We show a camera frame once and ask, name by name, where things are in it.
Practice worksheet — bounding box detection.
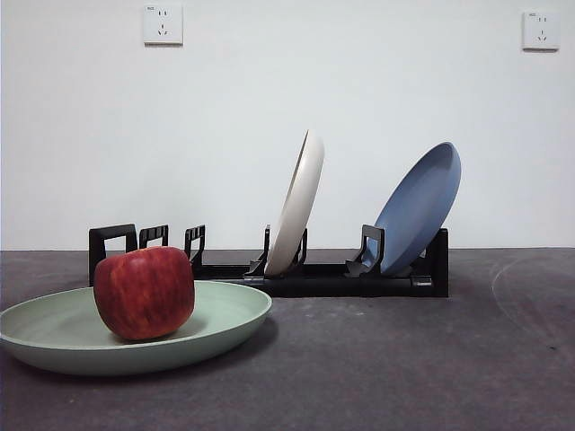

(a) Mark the white wall socket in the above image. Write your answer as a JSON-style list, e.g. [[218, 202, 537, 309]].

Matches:
[[520, 11, 562, 53], [143, 3, 185, 48]]

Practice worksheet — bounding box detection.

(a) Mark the black plate rack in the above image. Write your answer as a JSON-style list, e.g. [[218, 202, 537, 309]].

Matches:
[[87, 223, 451, 300]]

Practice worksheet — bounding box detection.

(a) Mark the green plate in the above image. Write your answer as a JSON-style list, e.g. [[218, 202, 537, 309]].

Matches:
[[0, 279, 274, 378]]

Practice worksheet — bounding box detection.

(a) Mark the red yellow apple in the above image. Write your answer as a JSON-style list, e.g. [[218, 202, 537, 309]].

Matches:
[[92, 245, 197, 342]]

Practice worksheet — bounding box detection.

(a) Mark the blue plate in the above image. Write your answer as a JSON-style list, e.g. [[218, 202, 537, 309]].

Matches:
[[364, 141, 463, 277]]

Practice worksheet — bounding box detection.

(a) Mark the white plate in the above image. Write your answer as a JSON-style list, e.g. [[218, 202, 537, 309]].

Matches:
[[263, 128, 326, 277]]

